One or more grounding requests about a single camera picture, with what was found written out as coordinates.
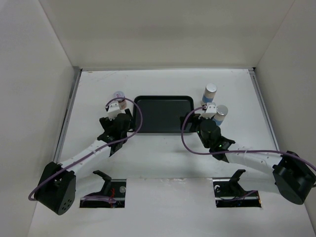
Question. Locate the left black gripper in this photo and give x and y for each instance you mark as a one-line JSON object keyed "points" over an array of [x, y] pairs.
{"points": [[106, 123]]}

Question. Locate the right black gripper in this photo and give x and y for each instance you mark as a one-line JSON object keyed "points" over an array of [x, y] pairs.
{"points": [[192, 118]]}

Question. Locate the blue-label shaker bottle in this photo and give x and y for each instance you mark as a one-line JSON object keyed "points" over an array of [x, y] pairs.
{"points": [[220, 115], [209, 93]]}

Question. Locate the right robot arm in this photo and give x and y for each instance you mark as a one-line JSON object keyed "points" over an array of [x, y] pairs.
{"points": [[288, 174]]}

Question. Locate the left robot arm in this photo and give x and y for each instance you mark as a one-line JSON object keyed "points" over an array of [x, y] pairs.
{"points": [[57, 186]]}

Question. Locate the black plastic tray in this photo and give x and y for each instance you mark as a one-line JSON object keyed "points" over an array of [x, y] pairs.
{"points": [[161, 113]]}

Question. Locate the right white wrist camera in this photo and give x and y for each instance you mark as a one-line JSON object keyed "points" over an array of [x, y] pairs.
{"points": [[209, 111]]}

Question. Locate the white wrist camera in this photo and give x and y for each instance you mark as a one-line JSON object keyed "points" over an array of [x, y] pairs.
{"points": [[113, 110], [209, 111]]}

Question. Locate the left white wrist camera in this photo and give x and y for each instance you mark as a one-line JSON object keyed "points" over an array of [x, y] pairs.
{"points": [[113, 110]]}

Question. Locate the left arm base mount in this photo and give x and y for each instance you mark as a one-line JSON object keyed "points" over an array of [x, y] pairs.
{"points": [[111, 195]]}

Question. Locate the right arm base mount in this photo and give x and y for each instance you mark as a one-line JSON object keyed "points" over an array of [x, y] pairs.
{"points": [[229, 193]]}

